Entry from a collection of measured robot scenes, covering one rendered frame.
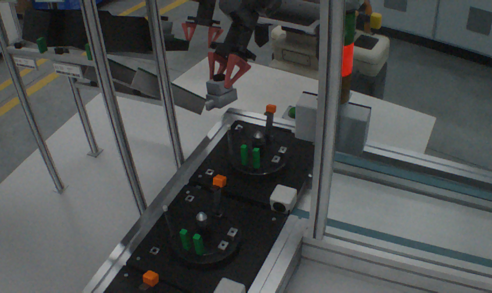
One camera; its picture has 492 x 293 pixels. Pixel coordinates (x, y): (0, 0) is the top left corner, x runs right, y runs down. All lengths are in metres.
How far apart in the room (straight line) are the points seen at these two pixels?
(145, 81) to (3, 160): 2.27
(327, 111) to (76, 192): 0.77
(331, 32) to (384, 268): 0.49
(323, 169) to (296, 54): 1.01
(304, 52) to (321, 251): 0.96
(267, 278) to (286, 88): 0.81
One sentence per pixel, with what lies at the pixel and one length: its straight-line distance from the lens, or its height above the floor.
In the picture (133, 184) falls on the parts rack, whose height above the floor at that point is 1.02.
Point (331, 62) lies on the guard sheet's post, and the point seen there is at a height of 1.34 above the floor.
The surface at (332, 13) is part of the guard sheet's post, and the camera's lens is 0.55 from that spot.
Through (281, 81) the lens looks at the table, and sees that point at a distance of 1.48.
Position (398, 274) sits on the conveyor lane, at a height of 0.92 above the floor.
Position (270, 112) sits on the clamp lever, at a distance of 0.97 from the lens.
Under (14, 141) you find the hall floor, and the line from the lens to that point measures 3.23.
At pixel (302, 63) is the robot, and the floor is 0.82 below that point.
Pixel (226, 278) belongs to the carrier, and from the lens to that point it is 0.77.
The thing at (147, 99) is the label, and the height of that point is 1.11.
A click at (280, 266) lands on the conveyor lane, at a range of 0.80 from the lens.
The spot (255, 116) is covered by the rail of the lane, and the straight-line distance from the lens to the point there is 1.13.
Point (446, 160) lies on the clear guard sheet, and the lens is 0.66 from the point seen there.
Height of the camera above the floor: 1.62
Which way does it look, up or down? 40 degrees down
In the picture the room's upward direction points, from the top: 4 degrees counter-clockwise
